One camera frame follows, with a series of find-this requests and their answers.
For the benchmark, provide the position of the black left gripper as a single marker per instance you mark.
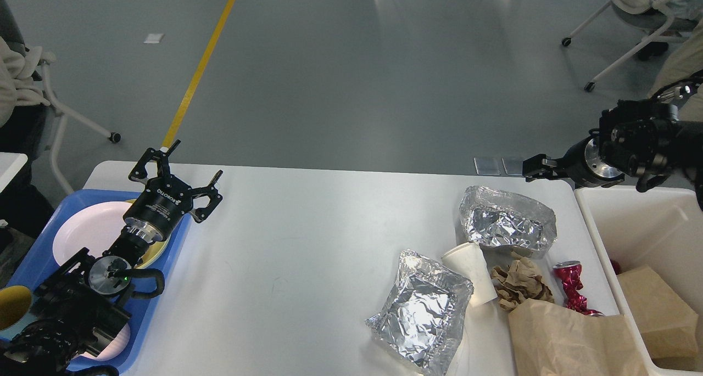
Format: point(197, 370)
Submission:
point(159, 208)

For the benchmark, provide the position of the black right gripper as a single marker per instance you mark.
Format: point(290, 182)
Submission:
point(582, 163)

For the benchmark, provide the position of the small foil ball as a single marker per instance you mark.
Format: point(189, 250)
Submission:
point(498, 219)

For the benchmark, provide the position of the pink plate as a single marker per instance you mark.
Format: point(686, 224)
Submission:
point(95, 228)

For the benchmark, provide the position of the pink ribbed mug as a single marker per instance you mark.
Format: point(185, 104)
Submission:
point(114, 348)

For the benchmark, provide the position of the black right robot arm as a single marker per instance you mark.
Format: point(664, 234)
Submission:
point(643, 139)

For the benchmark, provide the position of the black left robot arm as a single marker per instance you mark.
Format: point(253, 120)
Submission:
point(80, 307)

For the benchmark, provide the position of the yellow plate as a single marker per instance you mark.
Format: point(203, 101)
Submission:
point(153, 253)

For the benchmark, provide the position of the crushed red can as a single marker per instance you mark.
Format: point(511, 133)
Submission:
point(569, 274)

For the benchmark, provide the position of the crumpled brown paper ball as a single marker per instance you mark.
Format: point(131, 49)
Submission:
point(521, 280)

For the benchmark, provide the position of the white paper cup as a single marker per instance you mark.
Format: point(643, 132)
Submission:
point(468, 260)

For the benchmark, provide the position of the white plastic bin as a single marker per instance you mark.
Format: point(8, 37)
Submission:
point(660, 229)

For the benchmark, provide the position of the brown paper bag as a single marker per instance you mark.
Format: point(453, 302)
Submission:
point(548, 339)

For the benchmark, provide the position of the person in cream sweater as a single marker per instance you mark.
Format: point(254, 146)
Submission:
point(24, 113)

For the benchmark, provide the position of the person in beige trousers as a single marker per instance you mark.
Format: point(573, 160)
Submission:
point(683, 63)

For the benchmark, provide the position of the teal mug yellow inside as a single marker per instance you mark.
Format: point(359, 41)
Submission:
point(16, 302)

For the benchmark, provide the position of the white rolling office chair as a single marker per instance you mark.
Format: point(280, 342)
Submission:
point(662, 22)

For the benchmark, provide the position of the large crumpled foil sheet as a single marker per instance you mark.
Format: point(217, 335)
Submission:
point(421, 322)

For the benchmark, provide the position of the brown bag inside bin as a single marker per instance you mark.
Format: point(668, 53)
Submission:
point(666, 323)

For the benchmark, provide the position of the white chair frame left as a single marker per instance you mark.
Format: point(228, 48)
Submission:
point(42, 60)

